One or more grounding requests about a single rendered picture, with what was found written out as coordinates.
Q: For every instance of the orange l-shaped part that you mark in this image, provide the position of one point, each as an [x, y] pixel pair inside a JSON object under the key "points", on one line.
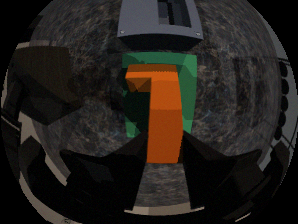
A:
{"points": [[165, 132]]}

